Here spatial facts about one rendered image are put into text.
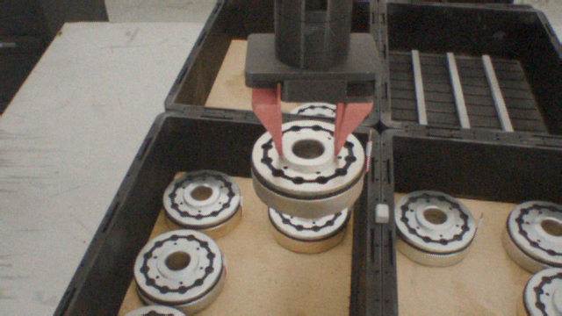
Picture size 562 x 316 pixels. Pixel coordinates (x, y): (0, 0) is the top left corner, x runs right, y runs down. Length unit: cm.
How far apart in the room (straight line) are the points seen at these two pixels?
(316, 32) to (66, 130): 82
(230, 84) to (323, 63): 57
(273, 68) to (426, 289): 36
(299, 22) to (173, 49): 98
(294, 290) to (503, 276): 25
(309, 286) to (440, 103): 45
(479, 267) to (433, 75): 44
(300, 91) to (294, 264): 31
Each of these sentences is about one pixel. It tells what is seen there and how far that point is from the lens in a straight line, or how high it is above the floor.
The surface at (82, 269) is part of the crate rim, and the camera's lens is 55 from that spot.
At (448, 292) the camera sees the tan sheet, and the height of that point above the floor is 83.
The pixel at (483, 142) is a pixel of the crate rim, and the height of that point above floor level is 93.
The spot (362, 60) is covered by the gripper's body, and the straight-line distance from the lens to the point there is 40.
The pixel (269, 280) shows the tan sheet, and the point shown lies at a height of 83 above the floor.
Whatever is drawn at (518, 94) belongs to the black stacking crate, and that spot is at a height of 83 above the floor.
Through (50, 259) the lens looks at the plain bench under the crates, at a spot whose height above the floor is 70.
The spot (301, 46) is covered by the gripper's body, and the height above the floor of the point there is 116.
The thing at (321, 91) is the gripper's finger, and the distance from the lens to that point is 39.
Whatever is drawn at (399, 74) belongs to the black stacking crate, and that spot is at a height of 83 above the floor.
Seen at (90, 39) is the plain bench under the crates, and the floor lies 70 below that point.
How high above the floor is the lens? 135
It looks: 42 degrees down
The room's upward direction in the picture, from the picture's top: straight up
